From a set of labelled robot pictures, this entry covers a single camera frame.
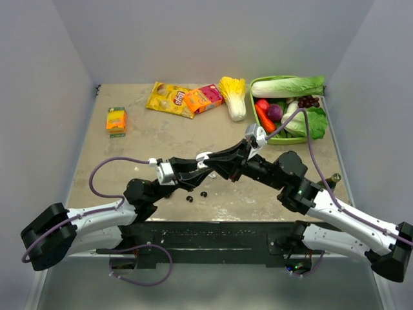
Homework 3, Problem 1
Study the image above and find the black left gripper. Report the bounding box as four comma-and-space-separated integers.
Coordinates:
148, 157, 213, 203

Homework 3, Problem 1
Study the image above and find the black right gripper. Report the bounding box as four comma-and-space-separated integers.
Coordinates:
204, 138, 285, 191

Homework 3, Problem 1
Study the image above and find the white earbud charging case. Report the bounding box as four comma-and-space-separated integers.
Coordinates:
196, 151, 212, 170

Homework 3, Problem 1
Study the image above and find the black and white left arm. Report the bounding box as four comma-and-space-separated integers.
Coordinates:
20, 152, 213, 271

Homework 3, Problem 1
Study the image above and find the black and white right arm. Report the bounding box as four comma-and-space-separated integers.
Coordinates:
203, 140, 412, 282

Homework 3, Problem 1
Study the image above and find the green plastic basket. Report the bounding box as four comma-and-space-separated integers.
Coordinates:
250, 93, 324, 145

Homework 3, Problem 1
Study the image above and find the orange red pepper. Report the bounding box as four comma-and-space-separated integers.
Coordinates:
255, 104, 276, 134

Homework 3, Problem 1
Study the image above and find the red apple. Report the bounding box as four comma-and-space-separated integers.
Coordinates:
255, 98, 270, 113

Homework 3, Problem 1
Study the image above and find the purple red onion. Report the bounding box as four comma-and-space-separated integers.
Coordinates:
267, 104, 283, 123

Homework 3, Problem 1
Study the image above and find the orange pink snack box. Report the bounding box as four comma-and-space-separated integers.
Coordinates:
183, 84, 224, 114

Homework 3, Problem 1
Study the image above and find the yellow white napa cabbage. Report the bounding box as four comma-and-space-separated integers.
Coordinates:
219, 76, 247, 122

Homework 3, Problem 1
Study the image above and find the yellow chips bag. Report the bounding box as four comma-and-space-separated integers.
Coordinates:
146, 81, 195, 119

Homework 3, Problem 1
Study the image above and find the orange yellow sponge pack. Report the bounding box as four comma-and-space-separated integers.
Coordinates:
106, 107, 127, 138

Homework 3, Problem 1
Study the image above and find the long green white cabbage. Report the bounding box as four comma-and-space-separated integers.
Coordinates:
250, 76, 325, 98

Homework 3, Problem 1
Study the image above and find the green leafy bok choy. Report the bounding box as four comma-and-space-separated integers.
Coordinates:
281, 101, 328, 140

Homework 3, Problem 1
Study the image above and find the purple grapes bunch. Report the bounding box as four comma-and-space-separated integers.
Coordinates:
297, 95, 320, 109

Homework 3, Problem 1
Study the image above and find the green glass bottle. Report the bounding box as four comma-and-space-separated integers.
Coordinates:
317, 173, 341, 191

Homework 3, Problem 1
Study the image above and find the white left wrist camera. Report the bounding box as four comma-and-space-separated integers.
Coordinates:
148, 158, 176, 185

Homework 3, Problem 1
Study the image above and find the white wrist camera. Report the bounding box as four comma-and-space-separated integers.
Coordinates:
245, 123, 267, 160
148, 158, 176, 185

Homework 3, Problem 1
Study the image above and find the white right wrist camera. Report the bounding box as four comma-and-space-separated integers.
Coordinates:
245, 123, 267, 160

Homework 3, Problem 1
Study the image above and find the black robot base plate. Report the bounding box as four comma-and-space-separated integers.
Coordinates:
98, 221, 320, 273

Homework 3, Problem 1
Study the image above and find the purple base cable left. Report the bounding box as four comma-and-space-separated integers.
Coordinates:
108, 243, 174, 287

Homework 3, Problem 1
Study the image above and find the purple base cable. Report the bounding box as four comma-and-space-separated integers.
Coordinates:
108, 243, 174, 287
288, 247, 327, 278

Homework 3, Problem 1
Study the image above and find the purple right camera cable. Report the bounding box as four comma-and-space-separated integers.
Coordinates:
263, 108, 413, 248

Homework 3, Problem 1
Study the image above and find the purple camera cable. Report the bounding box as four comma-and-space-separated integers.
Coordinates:
21, 156, 152, 263
263, 108, 413, 248

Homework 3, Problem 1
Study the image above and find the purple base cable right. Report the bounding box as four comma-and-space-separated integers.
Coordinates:
288, 247, 327, 278

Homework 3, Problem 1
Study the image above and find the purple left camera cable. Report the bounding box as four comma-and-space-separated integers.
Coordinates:
21, 156, 152, 263

